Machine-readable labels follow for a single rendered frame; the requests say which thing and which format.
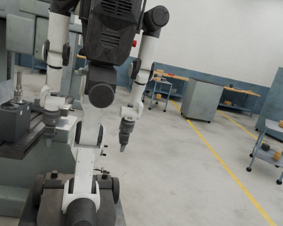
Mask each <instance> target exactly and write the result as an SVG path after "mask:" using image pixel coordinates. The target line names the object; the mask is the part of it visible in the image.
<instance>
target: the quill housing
mask: <svg viewBox="0 0 283 226"><path fill-rule="evenodd" d="M48 28H49V18H45V17H37V19H36V28H35V46H34V59H35V60H37V61H42V62H47V61H44V60H43V59H42V48H43V45H44V41H45V40H46V39H47V37H48Z"/></svg>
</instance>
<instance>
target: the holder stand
mask: <svg viewBox="0 0 283 226"><path fill-rule="evenodd" d="M31 104H32V102H28V101H26V100H22V102H16V101H14V99H10V100H9V101H7V102H5V103H3V104H1V105H0V140H2V141H8V142H16V141H17V140H18V139H19V138H20V137H21V136H22V135H23V134H24V133H25V132H26V131H28V130H29V129H30V122H31Z"/></svg>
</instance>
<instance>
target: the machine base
mask: <svg viewBox="0 0 283 226"><path fill-rule="evenodd" d="M29 190H30V189H27V188H20V187H11V186H4V185H0V215H1V216H9V217H21V214H22V211H23V208H24V205H25V202H26V199H27V196H28V193H29Z"/></svg>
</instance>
